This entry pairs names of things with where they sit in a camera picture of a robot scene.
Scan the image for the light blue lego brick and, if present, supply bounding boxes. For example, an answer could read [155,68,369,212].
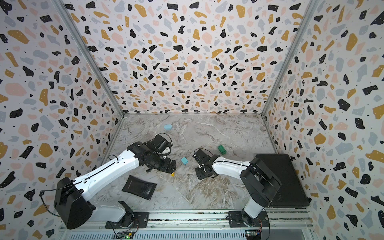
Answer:
[181,157,188,165]

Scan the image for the dark green long lego brick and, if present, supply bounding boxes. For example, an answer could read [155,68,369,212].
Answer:
[218,145,227,155]

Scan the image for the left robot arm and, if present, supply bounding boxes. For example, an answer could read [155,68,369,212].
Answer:
[54,142,176,230]

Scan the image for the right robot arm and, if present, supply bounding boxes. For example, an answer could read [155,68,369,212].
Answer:
[193,149,282,227]

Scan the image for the light blue round puck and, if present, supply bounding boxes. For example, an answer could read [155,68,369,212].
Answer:
[164,124,173,131]

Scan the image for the green circuit board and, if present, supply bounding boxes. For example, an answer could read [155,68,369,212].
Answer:
[119,232,134,240]

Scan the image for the black hard case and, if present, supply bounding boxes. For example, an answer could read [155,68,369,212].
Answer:
[256,154,310,209]

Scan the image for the aluminium frame rail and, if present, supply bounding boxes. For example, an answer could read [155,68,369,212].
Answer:
[59,209,318,240]

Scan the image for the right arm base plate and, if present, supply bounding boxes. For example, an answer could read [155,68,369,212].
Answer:
[226,211,270,228]

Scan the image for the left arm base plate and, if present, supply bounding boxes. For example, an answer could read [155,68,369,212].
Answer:
[105,212,150,230]

